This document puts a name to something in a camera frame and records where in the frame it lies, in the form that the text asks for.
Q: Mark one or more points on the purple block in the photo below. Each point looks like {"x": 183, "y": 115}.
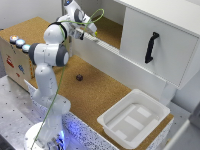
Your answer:
{"x": 79, "y": 77}

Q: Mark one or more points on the blue button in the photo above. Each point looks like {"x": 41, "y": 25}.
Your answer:
{"x": 20, "y": 42}

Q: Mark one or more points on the white cabinet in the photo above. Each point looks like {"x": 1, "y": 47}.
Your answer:
{"x": 110, "y": 63}

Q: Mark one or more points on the white sliding door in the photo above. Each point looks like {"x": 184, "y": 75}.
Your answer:
{"x": 173, "y": 50}

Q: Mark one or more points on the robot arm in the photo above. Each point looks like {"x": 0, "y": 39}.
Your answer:
{"x": 46, "y": 55}

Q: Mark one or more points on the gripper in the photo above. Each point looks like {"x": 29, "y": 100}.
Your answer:
{"x": 84, "y": 31}

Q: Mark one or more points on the yellow block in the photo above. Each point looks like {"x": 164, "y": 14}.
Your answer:
{"x": 94, "y": 33}

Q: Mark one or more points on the white plastic box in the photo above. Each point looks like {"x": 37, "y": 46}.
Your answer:
{"x": 133, "y": 120}

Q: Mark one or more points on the green button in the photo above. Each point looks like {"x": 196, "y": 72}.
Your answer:
{"x": 26, "y": 48}

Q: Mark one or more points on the red button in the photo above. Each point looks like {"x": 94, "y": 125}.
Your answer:
{"x": 13, "y": 39}

